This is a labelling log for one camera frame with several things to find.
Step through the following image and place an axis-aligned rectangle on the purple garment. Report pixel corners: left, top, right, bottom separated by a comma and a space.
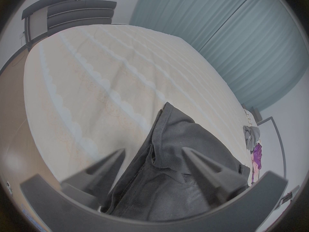
251, 144, 263, 184

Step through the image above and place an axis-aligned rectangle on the grey bedside table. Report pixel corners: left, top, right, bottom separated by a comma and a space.
241, 103, 262, 121

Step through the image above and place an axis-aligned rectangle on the grey garment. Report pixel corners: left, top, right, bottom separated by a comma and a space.
243, 125, 261, 152

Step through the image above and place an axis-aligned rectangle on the white printed pillow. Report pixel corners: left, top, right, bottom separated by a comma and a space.
244, 109, 257, 127

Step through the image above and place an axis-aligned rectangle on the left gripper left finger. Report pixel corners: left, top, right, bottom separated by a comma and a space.
60, 148, 126, 202

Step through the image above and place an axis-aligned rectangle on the bed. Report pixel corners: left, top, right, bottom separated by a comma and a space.
23, 24, 284, 212

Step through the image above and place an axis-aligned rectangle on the pink garment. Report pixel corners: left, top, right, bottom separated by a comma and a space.
251, 154, 261, 176

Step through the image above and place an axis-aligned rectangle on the black chest of drawers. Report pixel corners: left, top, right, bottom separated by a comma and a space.
46, 0, 117, 37

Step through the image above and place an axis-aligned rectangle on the black T-shirt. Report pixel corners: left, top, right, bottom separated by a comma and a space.
100, 102, 251, 223

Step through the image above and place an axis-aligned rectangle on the blue-green curtain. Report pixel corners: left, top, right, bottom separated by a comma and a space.
129, 0, 262, 53
199, 0, 309, 112

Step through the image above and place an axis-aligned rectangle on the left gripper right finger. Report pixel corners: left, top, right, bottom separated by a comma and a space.
181, 147, 251, 208

